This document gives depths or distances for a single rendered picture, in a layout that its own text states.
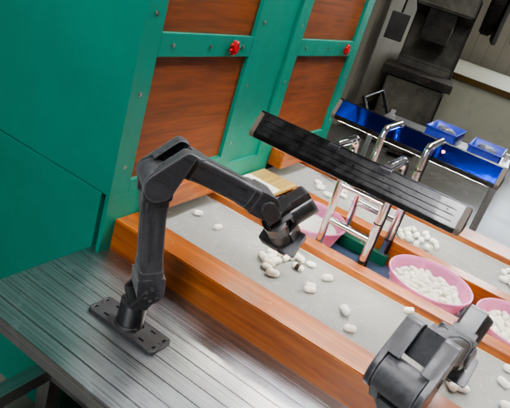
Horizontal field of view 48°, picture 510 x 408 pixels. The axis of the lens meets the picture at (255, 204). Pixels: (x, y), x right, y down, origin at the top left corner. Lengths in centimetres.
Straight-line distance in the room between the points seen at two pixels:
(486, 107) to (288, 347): 621
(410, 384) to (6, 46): 135
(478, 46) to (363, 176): 830
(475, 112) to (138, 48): 627
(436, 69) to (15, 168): 525
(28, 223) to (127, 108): 55
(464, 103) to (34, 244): 622
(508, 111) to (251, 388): 632
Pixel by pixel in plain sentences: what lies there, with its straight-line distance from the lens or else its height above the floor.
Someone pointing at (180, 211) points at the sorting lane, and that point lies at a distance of 175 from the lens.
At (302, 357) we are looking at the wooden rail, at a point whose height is 72.
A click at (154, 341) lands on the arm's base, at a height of 68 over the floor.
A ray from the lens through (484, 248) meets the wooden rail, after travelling 229.
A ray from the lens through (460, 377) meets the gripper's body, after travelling 129.
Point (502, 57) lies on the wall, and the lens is 966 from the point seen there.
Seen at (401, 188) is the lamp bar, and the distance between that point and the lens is 146.
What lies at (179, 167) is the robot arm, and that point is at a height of 110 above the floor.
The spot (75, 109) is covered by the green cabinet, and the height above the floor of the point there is 101.
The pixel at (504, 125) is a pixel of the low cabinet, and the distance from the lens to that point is 735.
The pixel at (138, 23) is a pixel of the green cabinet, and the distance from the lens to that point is 138.
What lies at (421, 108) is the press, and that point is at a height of 52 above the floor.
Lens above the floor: 152
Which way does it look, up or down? 24 degrees down
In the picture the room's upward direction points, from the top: 18 degrees clockwise
